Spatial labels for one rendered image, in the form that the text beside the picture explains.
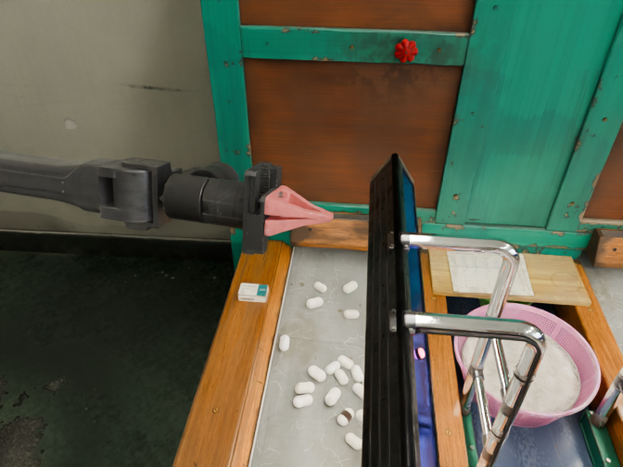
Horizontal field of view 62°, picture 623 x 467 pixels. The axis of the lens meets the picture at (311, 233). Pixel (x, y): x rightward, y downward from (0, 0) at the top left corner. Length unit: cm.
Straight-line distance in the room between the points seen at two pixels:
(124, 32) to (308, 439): 148
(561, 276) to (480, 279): 18
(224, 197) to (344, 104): 52
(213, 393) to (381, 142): 60
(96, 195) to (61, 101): 150
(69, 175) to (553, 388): 90
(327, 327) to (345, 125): 42
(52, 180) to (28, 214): 187
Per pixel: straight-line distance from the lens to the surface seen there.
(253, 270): 119
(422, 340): 66
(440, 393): 100
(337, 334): 108
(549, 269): 128
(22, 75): 221
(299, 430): 96
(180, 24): 189
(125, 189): 67
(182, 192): 63
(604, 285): 136
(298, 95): 108
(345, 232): 118
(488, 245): 74
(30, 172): 75
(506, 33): 104
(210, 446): 93
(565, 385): 113
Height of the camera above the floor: 157
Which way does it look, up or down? 39 degrees down
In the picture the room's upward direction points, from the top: straight up
